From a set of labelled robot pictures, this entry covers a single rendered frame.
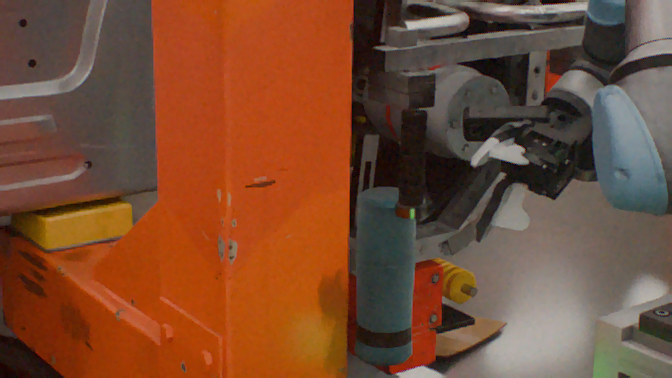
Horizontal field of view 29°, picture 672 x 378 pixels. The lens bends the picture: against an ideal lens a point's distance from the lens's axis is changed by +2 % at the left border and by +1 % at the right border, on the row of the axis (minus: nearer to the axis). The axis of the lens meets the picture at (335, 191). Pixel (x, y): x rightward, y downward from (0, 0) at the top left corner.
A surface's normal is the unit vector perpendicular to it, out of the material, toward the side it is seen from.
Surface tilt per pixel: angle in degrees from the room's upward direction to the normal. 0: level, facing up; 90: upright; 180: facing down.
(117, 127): 90
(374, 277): 92
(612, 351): 90
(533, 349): 0
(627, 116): 45
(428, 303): 90
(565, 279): 0
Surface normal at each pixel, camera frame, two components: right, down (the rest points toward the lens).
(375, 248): -0.39, 0.22
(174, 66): -0.82, 0.15
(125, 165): 0.57, 0.24
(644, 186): -0.13, 0.61
